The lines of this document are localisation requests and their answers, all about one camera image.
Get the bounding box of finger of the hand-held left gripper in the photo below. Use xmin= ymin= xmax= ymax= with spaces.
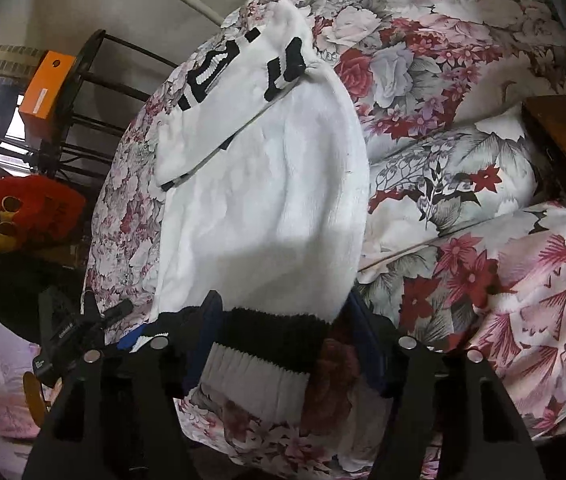
xmin=99 ymin=300 xmax=134 ymax=326
xmin=117 ymin=327 xmax=171 ymax=353

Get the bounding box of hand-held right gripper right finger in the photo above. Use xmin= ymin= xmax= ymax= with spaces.
xmin=348 ymin=292 xmax=546 ymax=480

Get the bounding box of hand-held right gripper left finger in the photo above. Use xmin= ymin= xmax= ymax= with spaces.
xmin=23 ymin=290 xmax=226 ymax=480

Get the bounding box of white sweater with black stripes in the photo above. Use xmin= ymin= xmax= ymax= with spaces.
xmin=133 ymin=0 xmax=371 ymax=423

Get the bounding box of pink cloth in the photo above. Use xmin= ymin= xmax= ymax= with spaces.
xmin=0 ymin=285 xmax=58 ymax=443

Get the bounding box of red plush toy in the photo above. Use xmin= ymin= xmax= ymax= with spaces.
xmin=0 ymin=175 xmax=86 ymax=261

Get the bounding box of red flower blanket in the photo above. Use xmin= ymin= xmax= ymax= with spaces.
xmin=355 ymin=202 xmax=566 ymax=448

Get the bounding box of white floral pillow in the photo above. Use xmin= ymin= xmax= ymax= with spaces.
xmin=365 ymin=105 xmax=538 ymax=256

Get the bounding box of orange box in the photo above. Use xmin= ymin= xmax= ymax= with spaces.
xmin=18 ymin=50 xmax=78 ymax=136

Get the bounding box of black metal rack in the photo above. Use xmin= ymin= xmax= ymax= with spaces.
xmin=0 ymin=30 xmax=178 ymax=181

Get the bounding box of pink floral bedspread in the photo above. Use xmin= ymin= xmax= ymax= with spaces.
xmin=85 ymin=0 xmax=566 ymax=480

